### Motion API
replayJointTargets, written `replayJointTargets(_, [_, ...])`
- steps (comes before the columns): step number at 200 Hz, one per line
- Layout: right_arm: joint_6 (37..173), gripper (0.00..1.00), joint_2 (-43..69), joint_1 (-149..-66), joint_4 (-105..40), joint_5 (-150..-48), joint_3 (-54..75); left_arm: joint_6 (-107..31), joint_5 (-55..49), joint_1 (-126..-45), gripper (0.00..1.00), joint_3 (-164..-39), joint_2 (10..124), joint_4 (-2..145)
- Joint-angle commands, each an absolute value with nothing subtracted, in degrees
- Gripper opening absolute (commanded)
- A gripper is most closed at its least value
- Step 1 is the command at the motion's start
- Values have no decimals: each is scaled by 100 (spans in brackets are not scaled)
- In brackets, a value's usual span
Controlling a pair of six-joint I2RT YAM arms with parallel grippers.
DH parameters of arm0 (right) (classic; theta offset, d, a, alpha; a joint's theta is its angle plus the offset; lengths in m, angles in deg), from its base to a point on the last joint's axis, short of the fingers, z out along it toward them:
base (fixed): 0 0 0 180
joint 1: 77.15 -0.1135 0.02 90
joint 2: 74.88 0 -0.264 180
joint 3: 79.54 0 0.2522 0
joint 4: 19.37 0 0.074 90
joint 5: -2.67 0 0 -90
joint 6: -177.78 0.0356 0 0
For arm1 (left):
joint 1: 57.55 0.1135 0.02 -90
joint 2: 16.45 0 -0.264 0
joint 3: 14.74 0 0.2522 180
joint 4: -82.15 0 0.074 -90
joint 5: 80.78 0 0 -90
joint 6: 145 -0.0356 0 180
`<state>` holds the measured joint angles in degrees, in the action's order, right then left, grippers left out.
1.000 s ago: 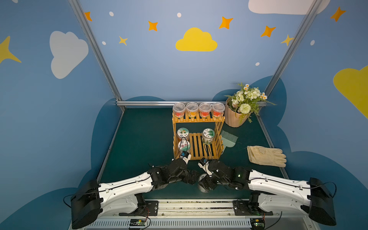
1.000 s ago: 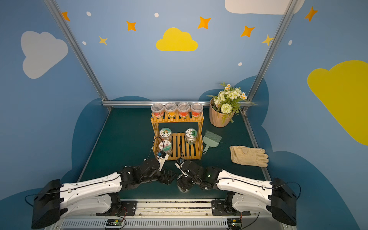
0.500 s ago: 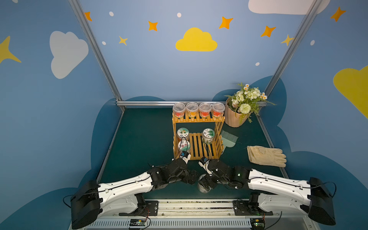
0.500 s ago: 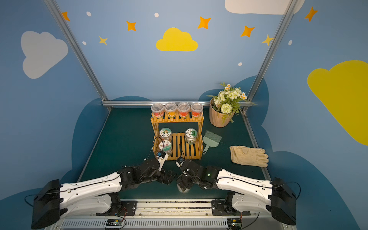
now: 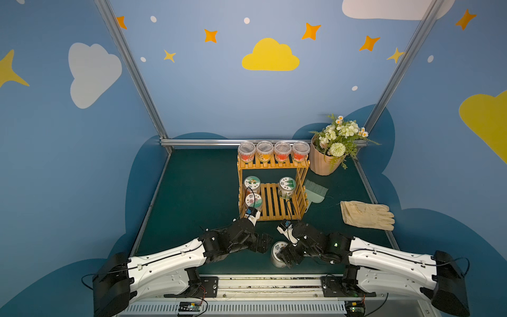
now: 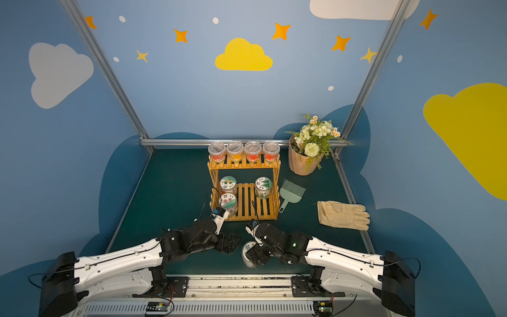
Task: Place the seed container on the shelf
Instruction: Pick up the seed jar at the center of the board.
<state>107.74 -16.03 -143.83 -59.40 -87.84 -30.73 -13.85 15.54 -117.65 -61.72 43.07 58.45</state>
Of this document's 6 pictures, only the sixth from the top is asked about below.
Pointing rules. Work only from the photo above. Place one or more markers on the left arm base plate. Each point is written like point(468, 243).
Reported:
point(170, 288)

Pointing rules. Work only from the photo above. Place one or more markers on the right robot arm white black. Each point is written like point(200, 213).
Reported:
point(385, 277)

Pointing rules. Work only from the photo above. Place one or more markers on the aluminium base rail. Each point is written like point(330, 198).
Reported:
point(252, 295)

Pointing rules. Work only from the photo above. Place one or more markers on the aluminium frame post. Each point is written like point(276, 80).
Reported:
point(390, 35)
point(78, 19)

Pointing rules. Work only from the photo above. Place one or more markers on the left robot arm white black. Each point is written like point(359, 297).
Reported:
point(69, 279)

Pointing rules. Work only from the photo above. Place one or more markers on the beige work gloves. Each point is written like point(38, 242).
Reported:
point(343, 215)

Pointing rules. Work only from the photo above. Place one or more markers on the white green artificial flowers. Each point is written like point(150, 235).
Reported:
point(312, 141)

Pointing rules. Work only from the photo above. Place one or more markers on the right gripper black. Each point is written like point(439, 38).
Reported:
point(258, 251)

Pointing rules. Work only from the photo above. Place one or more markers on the large jar green leaf lid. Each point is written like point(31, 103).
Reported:
point(263, 187)

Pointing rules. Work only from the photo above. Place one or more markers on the right aluminium frame post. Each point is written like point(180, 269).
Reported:
point(390, 35)

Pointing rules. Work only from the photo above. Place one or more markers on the large jar orange flower lid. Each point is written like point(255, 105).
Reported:
point(228, 185)

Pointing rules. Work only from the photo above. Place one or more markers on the bamboo two-tier shelf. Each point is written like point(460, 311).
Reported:
point(249, 205)

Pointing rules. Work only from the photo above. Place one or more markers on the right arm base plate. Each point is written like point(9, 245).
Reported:
point(306, 286)

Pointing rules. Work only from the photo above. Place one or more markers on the right green circuit board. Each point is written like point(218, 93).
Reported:
point(323, 308)

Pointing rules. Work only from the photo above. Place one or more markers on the pink ribbed flower pot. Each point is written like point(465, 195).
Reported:
point(300, 164)

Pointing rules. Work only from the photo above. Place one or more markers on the left aluminium frame post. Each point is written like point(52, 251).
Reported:
point(78, 19)

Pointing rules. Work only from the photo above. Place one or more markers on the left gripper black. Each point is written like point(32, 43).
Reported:
point(221, 242)

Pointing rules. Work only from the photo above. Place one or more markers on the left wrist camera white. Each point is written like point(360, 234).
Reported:
point(219, 216)

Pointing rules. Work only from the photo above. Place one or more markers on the green circuit board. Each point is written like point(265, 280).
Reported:
point(157, 307)
point(323, 308)

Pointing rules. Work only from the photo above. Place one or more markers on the left green circuit board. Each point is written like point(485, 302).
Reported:
point(157, 307)

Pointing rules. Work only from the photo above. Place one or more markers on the large jar purple flower lid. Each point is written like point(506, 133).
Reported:
point(229, 203)

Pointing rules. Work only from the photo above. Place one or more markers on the small clear jar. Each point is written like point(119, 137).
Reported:
point(271, 151)
point(235, 150)
point(253, 149)
point(217, 151)

